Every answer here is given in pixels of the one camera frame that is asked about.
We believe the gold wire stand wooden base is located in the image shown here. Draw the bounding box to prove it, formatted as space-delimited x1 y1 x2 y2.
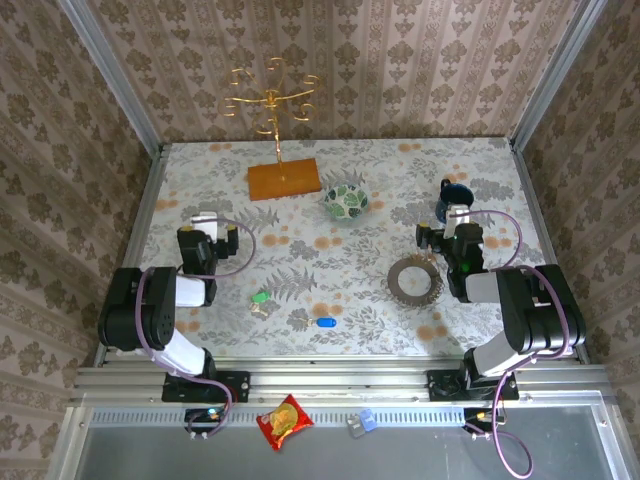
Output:
218 56 322 203

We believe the grey metal panel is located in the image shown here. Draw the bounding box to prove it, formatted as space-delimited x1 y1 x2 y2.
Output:
47 404 626 480

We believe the dark blue mug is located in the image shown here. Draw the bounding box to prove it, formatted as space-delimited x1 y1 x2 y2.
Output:
434 178 476 225

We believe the aluminium frame post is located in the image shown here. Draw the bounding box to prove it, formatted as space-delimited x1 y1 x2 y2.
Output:
56 0 165 154
508 0 610 151

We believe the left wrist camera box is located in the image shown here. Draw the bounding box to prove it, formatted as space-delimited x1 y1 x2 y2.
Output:
191 211 220 240

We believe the slotted grey cable duct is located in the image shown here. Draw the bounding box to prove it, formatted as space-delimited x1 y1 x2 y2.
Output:
88 405 466 427

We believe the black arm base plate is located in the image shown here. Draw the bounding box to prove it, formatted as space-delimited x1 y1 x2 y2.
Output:
161 370 251 404
426 368 520 402

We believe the metal keyring with small rings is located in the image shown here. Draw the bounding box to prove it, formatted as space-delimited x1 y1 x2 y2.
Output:
387 252 446 306

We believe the small black controller board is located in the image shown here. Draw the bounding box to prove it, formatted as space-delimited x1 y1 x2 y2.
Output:
462 407 506 435
184 405 234 436

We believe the aluminium front rail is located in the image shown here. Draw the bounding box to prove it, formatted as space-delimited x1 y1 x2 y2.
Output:
69 355 617 405

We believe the floral table cover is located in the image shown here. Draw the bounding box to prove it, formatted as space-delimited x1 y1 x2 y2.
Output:
107 138 576 357

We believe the red snack packet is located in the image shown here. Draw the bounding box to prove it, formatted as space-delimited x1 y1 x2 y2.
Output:
255 393 315 453

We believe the green leaf pattern bowl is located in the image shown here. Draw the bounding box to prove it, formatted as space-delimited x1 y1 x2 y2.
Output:
323 183 371 222

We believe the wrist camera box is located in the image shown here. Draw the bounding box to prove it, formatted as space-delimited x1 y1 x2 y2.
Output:
445 203 474 240
191 211 220 240

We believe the aluminium side rail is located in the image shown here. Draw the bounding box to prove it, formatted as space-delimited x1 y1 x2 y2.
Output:
93 143 170 369
508 139 592 365

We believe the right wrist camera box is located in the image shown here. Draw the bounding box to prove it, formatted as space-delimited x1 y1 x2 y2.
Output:
445 203 474 240

